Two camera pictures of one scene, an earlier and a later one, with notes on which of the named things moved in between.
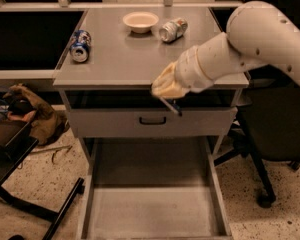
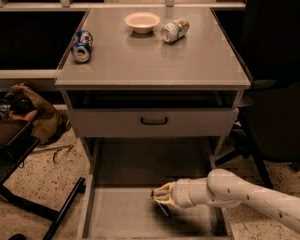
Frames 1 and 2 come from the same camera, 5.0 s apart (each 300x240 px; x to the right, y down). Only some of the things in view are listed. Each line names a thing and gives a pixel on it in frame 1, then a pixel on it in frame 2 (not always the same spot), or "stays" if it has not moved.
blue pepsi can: [79, 45] stays
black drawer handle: [141, 122] stays
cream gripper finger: [166, 78] to [165, 191]
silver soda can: [173, 30] stays
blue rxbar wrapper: [177, 108] to [164, 209]
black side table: [11, 141] stays
